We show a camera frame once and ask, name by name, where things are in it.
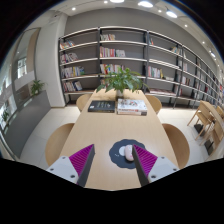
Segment white illustrated cover book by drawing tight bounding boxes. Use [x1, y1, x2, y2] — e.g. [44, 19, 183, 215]
[116, 98, 149, 113]

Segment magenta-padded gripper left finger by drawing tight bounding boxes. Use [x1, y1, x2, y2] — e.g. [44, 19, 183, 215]
[46, 143, 97, 188]

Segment green plant in white pot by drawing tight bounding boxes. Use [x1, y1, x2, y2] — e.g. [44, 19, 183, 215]
[95, 67, 148, 98]

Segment white book with red lettering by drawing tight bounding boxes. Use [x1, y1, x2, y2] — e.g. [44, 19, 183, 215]
[116, 109, 148, 117]

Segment group of slatted wooden chairs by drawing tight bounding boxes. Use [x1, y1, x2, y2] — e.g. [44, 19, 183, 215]
[186, 99, 224, 158]

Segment ceiling lights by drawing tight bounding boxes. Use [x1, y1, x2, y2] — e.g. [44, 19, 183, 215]
[71, 0, 217, 59]

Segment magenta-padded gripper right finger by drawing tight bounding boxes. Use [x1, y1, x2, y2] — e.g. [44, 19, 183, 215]
[131, 143, 180, 188]

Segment green potted floor plant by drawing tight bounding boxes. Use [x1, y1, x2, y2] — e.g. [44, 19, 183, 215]
[29, 79, 46, 98]
[0, 109, 11, 123]

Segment grey shelf unit with books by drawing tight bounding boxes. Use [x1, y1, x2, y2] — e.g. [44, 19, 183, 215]
[58, 25, 224, 109]

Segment pink computer mouse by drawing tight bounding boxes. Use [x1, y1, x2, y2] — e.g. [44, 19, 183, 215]
[124, 144, 135, 162]

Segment dark cartoon-eyed mouse pad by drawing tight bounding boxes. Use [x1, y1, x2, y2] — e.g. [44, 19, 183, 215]
[108, 138, 146, 170]

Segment black book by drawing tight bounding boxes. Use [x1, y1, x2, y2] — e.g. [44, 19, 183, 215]
[87, 100, 116, 114]

